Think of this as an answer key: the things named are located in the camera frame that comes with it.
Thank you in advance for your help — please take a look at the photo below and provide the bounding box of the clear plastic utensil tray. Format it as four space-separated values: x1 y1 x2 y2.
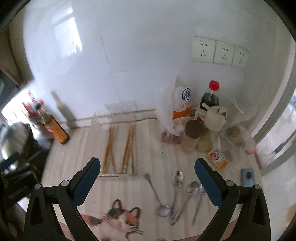
87 109 138 178

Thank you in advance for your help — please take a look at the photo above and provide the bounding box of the red cap cola bottle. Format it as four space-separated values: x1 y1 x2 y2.
196 80 220 122

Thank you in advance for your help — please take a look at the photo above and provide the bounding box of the blue smartphone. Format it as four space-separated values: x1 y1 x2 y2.
240 168 254 187

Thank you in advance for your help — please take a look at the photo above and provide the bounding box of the brown lid glass jar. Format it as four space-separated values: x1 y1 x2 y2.
181 120 204 154

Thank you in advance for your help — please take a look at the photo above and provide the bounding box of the white plastic cup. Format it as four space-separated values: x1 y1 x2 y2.
202 103 227 132

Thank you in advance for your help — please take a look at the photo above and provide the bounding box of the cat print mat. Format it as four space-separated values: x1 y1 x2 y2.
81 199 144 240

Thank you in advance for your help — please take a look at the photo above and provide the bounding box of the small orange seasoning packet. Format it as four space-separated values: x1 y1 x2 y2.
208 149 229 169

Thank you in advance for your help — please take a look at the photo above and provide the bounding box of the orange white salt bag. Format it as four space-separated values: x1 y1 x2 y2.
173 86 193 120

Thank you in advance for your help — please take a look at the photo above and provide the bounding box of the wooden chopstick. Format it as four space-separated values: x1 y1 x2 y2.
121 123 135 176
102 126 116 174

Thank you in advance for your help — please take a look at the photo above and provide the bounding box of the white triple wall socket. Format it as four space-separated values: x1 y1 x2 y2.
190 37 249 68

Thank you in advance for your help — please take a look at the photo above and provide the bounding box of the white plastic bag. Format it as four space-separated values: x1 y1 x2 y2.
155 75 195 136

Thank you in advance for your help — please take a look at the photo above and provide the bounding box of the ornate metal spoon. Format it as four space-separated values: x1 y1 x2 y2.
171 181 200 226
170 171 184 221

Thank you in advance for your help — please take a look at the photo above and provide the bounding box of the long slim metal spoon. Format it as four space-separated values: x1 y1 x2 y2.
144 173 171 217

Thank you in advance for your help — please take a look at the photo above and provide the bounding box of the orange label sauce bottle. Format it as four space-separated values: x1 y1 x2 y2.
35 103 70 145

